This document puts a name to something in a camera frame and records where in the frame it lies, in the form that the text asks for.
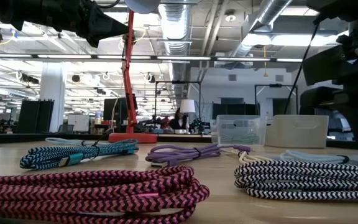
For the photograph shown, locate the long suspended light rail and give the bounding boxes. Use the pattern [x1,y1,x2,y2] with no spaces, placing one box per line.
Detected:
[0,52,304,63]

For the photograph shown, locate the white square pillar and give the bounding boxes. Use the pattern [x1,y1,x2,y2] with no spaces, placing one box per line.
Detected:
[39,62,67,133]

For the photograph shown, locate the black room partition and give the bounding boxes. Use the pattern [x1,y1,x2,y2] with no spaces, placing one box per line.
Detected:
[16,98,55,134]

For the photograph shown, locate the black white braided USB cable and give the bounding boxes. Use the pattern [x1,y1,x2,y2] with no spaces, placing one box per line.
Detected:
[234,160,358,202]

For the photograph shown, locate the clear plastic bin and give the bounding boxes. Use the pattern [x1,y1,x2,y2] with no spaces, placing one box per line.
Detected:
[209,114,267,146]

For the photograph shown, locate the white shade table lamp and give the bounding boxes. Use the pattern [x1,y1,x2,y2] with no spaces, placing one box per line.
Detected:
[180,98,196,131]

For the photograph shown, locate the dark room divider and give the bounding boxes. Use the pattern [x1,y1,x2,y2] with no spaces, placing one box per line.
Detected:
[212,97,260,121]

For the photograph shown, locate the magenta braided USB cable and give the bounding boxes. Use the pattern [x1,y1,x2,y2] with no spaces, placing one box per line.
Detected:
[0,166,211,224]

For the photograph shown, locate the teal braided USB cable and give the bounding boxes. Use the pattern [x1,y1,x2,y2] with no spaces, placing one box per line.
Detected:
[19,138,140,170]

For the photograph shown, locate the green braided USB cable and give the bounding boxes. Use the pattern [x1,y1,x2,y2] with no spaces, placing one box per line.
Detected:
[219,133,260,144]

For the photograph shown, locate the purple USB cable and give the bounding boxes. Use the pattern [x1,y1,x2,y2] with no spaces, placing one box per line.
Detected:
[145,143,252,169]

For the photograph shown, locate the pale grey plastic bin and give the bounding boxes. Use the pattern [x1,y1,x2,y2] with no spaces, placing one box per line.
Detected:
[264,114,329,149]

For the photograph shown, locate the person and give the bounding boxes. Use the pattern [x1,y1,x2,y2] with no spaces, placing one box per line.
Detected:
[168,107,190,131]

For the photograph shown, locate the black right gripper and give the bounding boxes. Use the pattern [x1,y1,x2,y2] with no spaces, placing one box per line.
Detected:
[300,86,358,166]

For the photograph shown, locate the silver ventilation duct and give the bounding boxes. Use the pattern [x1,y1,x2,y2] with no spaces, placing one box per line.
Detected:
[157,0,193,103]
[228,0,293,58]

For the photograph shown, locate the red desk lamp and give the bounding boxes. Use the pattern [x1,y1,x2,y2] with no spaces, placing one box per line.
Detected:
[108,0,162,144]

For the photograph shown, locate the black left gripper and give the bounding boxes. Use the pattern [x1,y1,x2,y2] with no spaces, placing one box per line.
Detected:
[42,0,129,48]

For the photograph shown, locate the short light blue USB cable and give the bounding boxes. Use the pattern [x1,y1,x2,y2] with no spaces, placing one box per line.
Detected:
[44,137,98,146]

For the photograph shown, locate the black computer monitor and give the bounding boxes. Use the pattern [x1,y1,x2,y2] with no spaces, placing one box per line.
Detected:
[103,96,139,125]

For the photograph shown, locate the long light blue USB cable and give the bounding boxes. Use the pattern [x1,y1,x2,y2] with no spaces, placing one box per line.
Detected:
[278,149,358,166]

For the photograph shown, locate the black aluminium table frame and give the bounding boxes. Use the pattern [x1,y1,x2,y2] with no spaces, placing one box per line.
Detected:
[0,133,358,149]

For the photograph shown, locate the white cabinet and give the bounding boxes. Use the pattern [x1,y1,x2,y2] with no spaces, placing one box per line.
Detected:
[67,114,90,133]

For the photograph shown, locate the black metal stand frame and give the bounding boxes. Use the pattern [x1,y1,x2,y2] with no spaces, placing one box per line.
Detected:
[254,83,299,116]
[154,80,202,131]

